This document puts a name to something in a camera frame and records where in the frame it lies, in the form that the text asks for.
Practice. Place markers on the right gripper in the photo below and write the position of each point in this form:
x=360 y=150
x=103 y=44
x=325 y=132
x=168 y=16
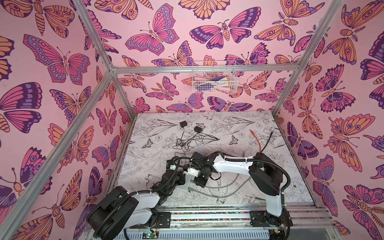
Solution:
x=199 y=176

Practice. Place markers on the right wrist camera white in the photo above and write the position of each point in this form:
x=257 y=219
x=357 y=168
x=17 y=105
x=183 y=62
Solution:
x=193 y=172

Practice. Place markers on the black power adapter far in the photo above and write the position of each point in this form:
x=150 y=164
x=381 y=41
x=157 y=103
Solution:
x=183 y=124

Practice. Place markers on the aluminium frame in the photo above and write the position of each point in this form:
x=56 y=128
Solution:
x=25 y=202

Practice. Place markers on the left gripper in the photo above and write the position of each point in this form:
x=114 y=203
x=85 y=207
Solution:
x=180 y=177

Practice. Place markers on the black power adapter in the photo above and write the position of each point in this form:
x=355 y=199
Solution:
x=183 y=124
x=198 y=129

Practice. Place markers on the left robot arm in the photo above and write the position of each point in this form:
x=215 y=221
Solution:
x=120 y=209

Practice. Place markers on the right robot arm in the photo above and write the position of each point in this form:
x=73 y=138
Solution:
x=268 y=177

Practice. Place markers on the white wire basket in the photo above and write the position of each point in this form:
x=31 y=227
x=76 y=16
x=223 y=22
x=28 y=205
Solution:
x=214 y=77

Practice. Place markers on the front aluminium rail base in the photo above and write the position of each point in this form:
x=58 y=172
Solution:
x=301 y=223

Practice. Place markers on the black adapter cable tangled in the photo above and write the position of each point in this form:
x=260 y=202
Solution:
x=183 y=142

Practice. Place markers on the black power adapter near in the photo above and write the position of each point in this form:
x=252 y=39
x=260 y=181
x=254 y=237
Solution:
x=198 y=129

